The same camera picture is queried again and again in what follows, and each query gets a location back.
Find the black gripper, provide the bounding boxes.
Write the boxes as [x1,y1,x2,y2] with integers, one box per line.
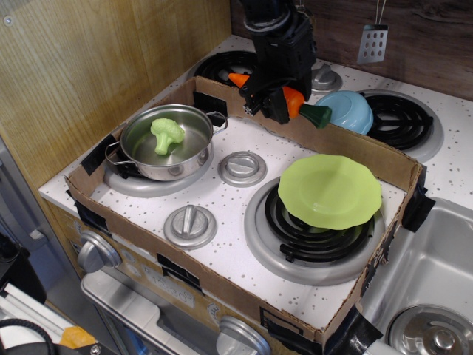
[239,13,316,124]

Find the orange toy carrot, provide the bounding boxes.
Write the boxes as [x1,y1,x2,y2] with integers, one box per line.
[245,74,332,129]

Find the silver metal pot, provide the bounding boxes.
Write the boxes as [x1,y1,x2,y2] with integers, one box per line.
[105,104,228,181]

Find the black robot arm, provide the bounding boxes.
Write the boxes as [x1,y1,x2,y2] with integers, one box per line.
[239,1,316,124]

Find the green plastic plate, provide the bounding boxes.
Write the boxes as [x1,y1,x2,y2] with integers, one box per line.
[278,154,382,230]

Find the silver back stove knob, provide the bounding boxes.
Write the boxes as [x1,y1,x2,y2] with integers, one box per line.
[311,64,343,94]

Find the silver stove knob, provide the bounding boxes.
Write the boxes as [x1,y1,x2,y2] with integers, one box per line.
[218,151,267,187]
[311,64,343,94]
[163,205,217,250]

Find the silver centre stove knob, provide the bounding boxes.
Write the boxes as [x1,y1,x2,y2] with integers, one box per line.
[218,151,267,187]

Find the light blue plastic bowl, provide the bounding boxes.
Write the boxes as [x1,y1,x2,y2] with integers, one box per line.
[315,90,374,135]

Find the green toy broccoli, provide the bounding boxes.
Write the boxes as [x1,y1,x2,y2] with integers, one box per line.
[150,118,185,155]

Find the hanging silver slotted spatula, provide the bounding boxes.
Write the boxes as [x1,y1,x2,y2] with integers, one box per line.
[357,1,389,65]

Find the back right black burner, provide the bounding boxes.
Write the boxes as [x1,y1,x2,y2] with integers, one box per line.
[360,89,444,163]

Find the front right black burner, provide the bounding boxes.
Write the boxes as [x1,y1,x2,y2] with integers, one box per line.
[244,179,385,286]

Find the silver front stove knob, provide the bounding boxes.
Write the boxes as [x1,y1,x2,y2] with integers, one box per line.
[163,205,217,250]

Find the silver left oven knob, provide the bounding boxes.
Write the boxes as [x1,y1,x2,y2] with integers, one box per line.
[78,230,121,274]

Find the silver oven knob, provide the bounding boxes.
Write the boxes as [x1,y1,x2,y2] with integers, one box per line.
[78,230,121,274]
[216,316,271,355]

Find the silver toy sink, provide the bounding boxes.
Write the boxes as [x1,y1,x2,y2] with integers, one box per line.
[361,198,472,354]

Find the silver right oven knob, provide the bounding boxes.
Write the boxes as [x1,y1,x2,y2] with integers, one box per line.
[216,316,271,355]

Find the brown cardboard fence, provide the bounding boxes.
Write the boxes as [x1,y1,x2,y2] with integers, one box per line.
[66,77,426,354]

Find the silver sink drain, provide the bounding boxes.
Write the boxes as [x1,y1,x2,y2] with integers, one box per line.
[385,305,472,354]

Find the orange cloth piece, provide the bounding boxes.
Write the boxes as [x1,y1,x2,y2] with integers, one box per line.
[59,326,96,349]

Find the silver oven door handle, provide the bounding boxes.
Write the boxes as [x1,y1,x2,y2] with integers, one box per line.
[81,271,163,347]

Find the black cable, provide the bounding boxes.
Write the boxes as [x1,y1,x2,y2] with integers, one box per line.
[0,317,56,355]

